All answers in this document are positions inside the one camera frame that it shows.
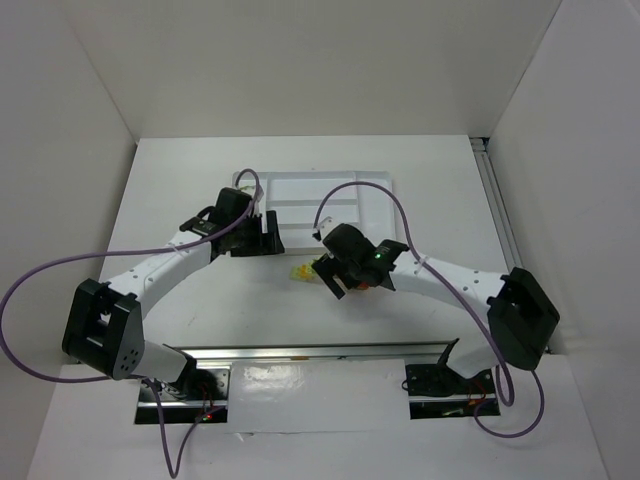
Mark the white compartment sorting tray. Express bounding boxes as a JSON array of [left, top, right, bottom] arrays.
[[258, 171, 396, 256]]

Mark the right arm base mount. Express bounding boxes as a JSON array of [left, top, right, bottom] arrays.
[[401, 364, 500, 420]]

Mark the aluminium side rail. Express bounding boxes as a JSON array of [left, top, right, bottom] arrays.
[[469, 137, 523, 268]]

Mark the lime green curved lego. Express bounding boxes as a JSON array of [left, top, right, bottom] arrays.
[[300, 261, 317, 282]]

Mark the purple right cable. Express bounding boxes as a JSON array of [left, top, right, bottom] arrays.
[[313, 182, 546, 440]]

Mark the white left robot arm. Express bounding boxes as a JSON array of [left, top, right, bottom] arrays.
[[62, 187, 285, 397]]

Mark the aluminium front rail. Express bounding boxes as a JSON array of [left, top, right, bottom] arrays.
[[74, 337, 551, 366]]

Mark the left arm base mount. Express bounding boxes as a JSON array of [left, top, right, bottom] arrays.
[[134, 363, 231, 425]]

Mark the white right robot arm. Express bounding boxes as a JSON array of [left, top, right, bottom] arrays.
[[312, 222, 560, 379]]

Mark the pale green lego end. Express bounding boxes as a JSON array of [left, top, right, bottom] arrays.
[[289, 267, 307, 282]]

